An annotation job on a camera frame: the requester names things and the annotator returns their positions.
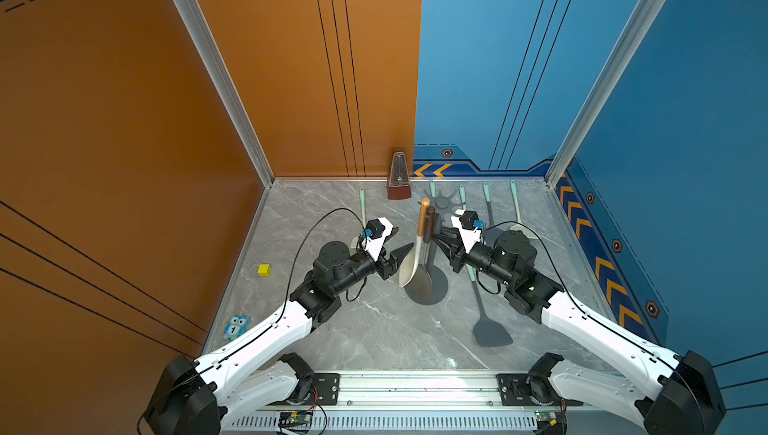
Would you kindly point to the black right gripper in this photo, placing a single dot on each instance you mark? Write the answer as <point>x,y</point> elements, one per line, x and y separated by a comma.
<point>457,255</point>

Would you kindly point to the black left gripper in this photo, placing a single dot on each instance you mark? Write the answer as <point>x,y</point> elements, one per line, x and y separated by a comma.
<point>383,256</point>

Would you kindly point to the brown wooden handle utensil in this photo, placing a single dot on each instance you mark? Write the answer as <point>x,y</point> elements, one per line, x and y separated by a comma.
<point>409,266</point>

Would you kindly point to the grey kitchen utensil rack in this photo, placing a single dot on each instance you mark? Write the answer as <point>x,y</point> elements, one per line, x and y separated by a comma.
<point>442,205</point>

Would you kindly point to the cream spatula mint handle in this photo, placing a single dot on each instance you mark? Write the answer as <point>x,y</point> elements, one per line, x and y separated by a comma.
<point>518,214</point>

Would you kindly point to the steel ladle dark brown handle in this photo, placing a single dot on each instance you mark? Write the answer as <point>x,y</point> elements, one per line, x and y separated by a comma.
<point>421,284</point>

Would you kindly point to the cream slotted turner mint handle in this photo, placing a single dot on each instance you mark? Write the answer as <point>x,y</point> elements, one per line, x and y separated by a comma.
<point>363,208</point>

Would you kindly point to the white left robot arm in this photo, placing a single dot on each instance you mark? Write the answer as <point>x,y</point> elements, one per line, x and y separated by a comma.
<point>258,339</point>

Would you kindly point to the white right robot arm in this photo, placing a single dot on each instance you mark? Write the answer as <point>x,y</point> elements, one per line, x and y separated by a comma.
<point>652,386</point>

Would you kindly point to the red wooden metronome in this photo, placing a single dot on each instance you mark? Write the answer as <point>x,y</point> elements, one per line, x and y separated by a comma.
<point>398,181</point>

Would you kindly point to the small yellow cube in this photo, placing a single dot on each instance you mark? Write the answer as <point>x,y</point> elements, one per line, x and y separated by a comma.
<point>264,270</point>

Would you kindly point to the blue owl toy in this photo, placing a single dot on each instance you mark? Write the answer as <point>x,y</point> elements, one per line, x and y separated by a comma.
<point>236,327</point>

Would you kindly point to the green circuit board left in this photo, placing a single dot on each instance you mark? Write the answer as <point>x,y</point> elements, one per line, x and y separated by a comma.
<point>301,421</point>

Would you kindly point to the green circuit board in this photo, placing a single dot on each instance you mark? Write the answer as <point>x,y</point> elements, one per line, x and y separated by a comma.
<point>551,423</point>
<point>301,421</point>

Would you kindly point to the green circuit board right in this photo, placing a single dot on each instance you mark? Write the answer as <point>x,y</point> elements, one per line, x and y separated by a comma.
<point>551,423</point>

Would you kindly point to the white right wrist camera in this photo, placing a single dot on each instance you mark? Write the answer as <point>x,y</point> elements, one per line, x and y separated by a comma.
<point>469,226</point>

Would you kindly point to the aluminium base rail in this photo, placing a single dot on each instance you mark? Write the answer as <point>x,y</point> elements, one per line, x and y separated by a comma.
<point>410,399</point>

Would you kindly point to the aluminium corner post right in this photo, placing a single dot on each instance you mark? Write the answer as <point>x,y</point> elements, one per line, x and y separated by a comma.
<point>633,33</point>

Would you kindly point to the aluminium corner post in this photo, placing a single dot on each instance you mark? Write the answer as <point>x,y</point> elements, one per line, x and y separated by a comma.
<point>633,33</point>
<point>204,41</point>

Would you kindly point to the aluminium corner post left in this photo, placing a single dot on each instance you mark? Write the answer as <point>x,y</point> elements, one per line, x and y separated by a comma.
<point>204,41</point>

